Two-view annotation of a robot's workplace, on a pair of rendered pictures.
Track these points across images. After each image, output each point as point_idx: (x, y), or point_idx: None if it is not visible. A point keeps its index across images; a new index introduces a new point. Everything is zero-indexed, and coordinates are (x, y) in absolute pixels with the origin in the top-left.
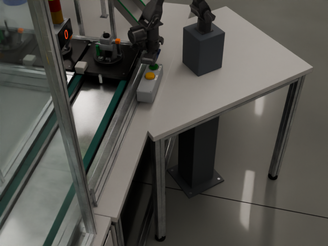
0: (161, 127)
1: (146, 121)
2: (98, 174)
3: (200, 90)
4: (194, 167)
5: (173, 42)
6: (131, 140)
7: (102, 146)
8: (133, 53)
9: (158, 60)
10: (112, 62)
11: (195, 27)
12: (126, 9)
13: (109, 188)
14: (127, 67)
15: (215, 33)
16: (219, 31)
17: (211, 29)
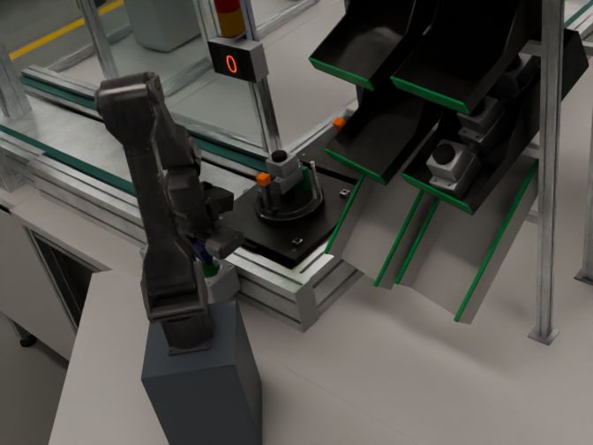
0: (102, 289)
1: (132, 272)
2: (41, 169)
3: (138, 382)
4: None
5: (362, 393)
6: (111, 245)
7: (82, 177)
8: (276, 244)
9: (303, 338)
10: (255, 199)
11: (216, 323)
12: (355, 188)
13: (54, 209)
14: (235, 226)
15: (151, 355)
16: (154, 367)
17: (174, 349)
